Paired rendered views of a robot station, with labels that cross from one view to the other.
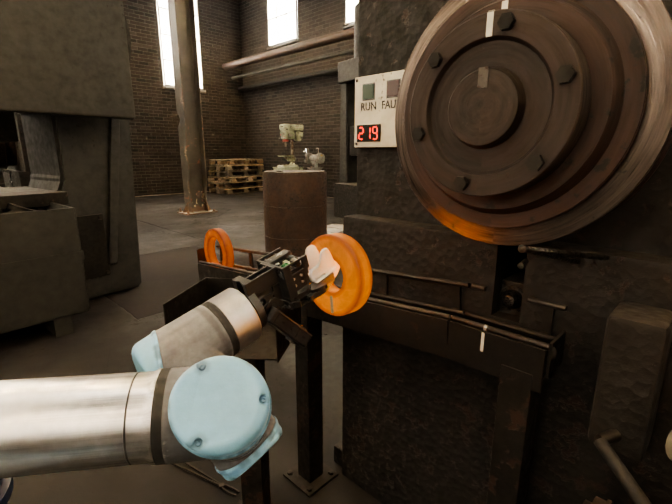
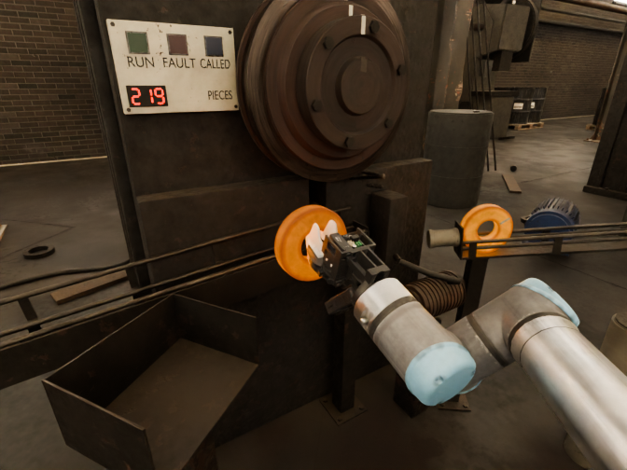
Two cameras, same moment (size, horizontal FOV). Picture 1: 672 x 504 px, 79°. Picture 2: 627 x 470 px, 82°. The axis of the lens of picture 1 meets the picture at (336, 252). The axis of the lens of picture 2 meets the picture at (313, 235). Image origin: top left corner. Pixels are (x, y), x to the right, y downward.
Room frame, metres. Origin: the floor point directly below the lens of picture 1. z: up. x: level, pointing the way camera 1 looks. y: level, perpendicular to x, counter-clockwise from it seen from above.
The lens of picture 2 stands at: (0.56, 0.64, 1.12)
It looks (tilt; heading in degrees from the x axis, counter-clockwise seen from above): 23 degrees down; 285
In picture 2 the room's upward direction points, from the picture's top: straight up
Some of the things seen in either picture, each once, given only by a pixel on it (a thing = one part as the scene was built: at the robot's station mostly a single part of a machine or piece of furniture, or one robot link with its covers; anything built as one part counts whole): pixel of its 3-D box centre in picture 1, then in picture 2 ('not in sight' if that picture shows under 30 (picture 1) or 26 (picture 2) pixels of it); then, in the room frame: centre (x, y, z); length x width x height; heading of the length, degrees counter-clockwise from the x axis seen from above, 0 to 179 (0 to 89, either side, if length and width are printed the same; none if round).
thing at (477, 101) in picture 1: (488, 109); (355, 87); (0.70, -0.25, 1.11); 0.28 x 0.06 x 0.28; 46
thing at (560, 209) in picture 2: not in sight; (552, 223); (-0.51, -2.21, 0.17); 0.57 x 0.31 x 0.34; 66
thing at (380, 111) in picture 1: (395, 110); (179, 70); (1.09, -0.15, 1.15); 0.26 x 0.02 x 0.18; 46
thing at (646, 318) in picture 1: (630, 378); (385, 228); (0.61, -0.49, 0.68); 0.11 x 0.08 x 0.24; 136
